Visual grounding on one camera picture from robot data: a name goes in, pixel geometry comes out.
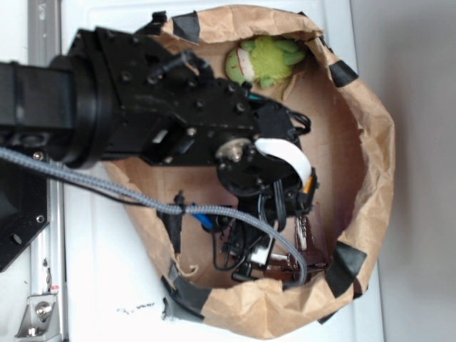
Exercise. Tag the brown paper bag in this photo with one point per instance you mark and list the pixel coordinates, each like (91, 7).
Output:
(351, 145)

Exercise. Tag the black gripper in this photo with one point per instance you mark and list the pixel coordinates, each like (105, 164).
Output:
(267, 186)

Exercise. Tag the silver key bunch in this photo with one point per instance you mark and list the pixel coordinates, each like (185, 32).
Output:
(284, 267)

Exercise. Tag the green plush toy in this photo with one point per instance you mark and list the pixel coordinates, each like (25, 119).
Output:
(264, 60)

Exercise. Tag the aluminium frame rail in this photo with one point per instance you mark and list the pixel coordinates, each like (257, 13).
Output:
(45, 314)

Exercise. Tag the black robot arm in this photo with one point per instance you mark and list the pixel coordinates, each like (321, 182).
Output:
(117, 95)

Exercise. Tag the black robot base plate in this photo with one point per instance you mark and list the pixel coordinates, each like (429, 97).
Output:
(24, 210)

